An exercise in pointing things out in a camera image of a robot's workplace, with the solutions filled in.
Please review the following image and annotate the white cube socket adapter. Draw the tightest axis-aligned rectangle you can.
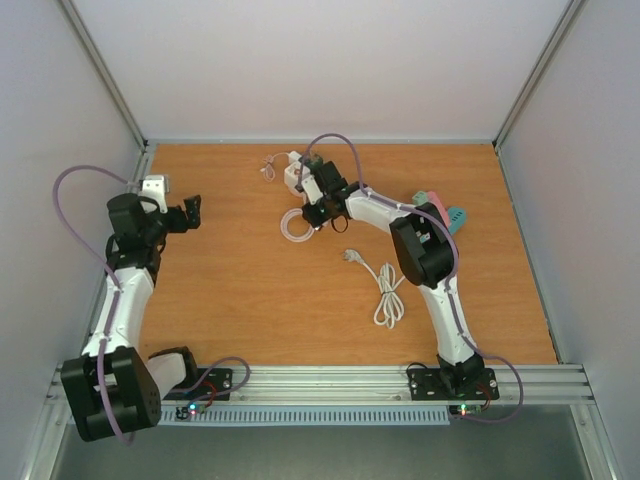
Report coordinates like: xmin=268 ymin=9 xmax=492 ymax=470
xmin=283 ymin=161 xmax=303 ymax=197

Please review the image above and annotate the white usb charger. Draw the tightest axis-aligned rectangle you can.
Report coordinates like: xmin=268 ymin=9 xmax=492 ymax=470
xmin=288 ymin=151 xmax=302 ymax=164

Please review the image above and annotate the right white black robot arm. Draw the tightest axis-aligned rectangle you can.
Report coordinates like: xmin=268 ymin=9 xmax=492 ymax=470
xmin=296 ymin=156 xmax=485 ymax=397

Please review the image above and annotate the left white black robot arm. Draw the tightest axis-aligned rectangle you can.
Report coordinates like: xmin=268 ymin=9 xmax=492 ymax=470
xmin=61 ymin=193 xmax=202 ymax=442

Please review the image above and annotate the light green plug adapter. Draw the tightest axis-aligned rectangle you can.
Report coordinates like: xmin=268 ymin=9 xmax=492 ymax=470
xmin=412 ymin=191 xmax=429 ymax=206

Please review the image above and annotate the pink triangular power strip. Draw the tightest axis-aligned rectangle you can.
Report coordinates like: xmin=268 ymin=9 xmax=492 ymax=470
xmin=427 ymin=191 xmax=451 ymax=228

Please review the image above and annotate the teal power strip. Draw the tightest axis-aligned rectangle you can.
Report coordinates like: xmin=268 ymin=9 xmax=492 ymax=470
xmin=447 ymin=206 xmax=467 ymax=235

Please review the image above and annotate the left controller board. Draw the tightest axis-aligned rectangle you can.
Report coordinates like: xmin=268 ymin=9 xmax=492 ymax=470
xmin=174 ymin=403 xmax=208 ymax=421

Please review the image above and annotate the controller board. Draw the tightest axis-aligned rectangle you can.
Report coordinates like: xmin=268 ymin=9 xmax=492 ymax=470
xmin=449 ymin=403 xmax=487 ymax=417
xmin=174 ymin=403 xmax=208 ymax=421

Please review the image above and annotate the right controller board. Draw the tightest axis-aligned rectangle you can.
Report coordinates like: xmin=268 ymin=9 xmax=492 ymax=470
xmin=449 ymin=403 xmax=487 ymax=417

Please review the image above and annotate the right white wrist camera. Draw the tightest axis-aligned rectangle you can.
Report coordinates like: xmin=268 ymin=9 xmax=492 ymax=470
xmin=301 ymin=174 xmax=323 ymax=205

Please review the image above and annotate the pink power strip cable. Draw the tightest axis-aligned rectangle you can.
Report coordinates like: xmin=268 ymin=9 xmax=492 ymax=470
xmin=280 ymin=208 xmax=314 ymax=245

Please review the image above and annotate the pink usb cable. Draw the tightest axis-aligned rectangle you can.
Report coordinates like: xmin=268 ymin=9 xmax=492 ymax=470
xmin=260 ymin=152 xmax=292 ymax=181

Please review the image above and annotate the white power cord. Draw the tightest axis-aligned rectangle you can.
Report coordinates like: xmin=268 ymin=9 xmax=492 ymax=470
xmin=340 ymin=248 xmax=407 ymax=330

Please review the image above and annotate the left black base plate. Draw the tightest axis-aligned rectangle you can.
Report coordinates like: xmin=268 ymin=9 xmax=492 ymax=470
xmin=164 ymin=368 xmax=233 ymax=402

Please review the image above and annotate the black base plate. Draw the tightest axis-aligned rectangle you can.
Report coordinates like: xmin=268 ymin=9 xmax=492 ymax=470
xmin=405 ymin=363 xmax=500 ymax=402
xmin=164 ymin=368 xmax=233 ymax=402

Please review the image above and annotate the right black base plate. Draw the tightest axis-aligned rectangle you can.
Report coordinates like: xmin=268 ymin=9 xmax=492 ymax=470
xmin=405 ymin=363 xmax=500 ymax=402

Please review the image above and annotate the grey slotted cable duct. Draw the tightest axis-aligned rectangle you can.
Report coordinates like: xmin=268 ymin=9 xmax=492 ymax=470
xmin=159 ymin=405 xmax=450 ymax=428

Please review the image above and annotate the aluminium front rail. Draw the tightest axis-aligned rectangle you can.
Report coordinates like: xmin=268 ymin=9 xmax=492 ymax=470
xmin=47 ymin=364 xmax=596 ymax=405

